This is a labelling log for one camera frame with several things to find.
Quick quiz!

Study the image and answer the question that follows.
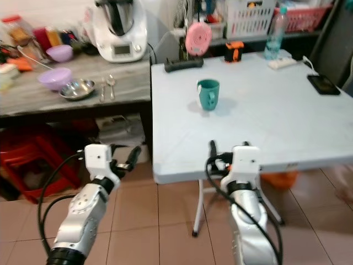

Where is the orange flat item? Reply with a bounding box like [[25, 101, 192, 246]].
[[11, 57, 34, 72]]

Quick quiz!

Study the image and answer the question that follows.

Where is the pink round gadget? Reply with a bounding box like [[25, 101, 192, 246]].
[[185, 21, 213, 56]]

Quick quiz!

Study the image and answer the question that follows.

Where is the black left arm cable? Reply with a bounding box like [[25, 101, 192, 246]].
[[37, 153, 89, 261]]

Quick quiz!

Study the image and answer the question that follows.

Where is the orange black tape measure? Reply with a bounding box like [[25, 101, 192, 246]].
[[224, 41, 245, 63]]

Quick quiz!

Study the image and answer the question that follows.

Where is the grey marble-pattern table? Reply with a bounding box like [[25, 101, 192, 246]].
[[0, 54, 155, 166]]

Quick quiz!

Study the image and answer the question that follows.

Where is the clear plastic water bottle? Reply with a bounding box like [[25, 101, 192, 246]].
[[264, 6, 288, 61]]

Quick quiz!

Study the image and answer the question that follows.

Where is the teal ceramic mug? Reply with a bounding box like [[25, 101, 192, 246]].
[[197, 79, 221, 112]]

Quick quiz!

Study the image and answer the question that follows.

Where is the clear jar red lid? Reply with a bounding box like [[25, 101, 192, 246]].
[[1, 15, 34, 47]]

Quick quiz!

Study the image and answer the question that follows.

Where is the white plastic basket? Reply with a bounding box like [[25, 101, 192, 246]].
[[225, 0, 277, 39]]

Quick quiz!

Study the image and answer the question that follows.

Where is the white power strip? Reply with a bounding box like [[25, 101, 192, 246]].
[[268, 55, 300, 70]]

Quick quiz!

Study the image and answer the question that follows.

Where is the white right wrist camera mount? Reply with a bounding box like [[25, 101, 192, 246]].
[[221, 145, 261, 188]]

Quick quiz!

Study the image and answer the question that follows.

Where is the white folding table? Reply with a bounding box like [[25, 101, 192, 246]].
[[150, 51, 353, 238]]

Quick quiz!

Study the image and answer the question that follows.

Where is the black phone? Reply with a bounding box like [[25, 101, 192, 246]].
[[307, 74, 341, 96]]

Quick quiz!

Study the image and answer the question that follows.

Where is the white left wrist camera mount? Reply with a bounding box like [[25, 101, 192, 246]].
[[85, 144, 117, 180]]

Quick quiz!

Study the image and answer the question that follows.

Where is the white food processor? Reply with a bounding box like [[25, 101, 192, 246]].
[[92, 0, 148, 63]]

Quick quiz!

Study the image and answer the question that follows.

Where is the red plastic basket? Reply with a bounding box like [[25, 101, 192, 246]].
[[273, 4, 334, 33]]

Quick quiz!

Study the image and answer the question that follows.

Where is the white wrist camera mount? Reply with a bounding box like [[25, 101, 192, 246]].
[[221, 145, 261, 188], [85, 144, 117, 180]]

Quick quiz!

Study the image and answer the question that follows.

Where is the black power strip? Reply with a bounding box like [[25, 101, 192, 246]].
[[164, 57, 205, 73]]

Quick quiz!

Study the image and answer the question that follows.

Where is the white power cable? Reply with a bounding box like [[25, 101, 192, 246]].
[[301, 55, 320, 76]]

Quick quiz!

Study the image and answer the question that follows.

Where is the black slanted panel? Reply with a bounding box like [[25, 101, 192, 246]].
[[309, 0, 353, 83]]

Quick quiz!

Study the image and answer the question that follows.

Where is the small purple bowl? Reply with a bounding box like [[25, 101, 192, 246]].
[[46, 45, 74, 63]]

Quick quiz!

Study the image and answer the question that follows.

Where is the orange plastic item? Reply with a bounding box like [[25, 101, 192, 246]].
[[260, 171, 298, 191]]

